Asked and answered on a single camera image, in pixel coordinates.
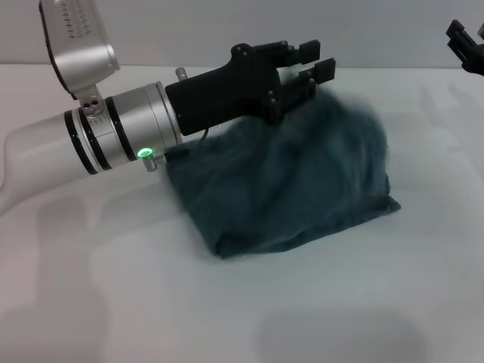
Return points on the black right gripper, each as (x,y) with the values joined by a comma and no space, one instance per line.
(474,54)

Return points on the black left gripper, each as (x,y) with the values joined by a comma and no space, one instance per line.
(227,94)

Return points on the blue denim shorts with cartoon print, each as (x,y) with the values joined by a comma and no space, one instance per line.
(283,189)

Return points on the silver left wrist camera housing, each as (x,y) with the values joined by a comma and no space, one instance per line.
(75,45)

